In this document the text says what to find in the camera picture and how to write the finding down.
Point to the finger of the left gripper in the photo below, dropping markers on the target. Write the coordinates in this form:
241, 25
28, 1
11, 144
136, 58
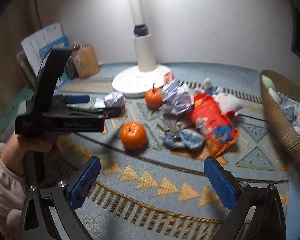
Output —
107, 112
71, 99

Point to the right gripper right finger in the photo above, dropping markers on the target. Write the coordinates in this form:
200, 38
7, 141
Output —
238, 196

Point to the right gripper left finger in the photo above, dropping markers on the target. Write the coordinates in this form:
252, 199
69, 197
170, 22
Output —
36, 221

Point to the paper ball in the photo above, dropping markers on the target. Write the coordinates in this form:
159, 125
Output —
177, 99
114, 99

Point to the orange tangerine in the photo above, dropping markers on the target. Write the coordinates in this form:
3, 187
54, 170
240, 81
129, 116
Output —
133, 136

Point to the orange red fabric pouch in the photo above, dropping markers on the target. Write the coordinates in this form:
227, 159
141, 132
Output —
212, 122

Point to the white cat plush doll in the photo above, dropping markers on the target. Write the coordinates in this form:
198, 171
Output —
228, 103

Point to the three-ball plush dango large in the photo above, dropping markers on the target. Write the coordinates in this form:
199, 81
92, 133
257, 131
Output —
270, 88

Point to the pink sleeve forearm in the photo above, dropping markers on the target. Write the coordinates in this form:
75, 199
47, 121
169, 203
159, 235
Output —
12, 197

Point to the person's left hand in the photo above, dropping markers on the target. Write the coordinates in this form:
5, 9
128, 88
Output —
14, 151

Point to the cork pen holder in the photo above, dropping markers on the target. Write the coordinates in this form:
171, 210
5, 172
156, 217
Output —
85, 62

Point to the white desk lamp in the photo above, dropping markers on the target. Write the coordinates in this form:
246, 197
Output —
135, 81

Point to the blue study workbook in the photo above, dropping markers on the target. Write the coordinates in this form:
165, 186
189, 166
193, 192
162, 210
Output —
61, 42

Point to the small orange box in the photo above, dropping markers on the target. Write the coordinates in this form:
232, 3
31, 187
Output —
168, 77

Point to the patterned blue table mat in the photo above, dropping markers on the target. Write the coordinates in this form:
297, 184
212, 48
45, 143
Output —
152, 183

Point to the brown ribbed glass bowl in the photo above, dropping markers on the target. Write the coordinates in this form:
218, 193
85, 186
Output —
278, 123

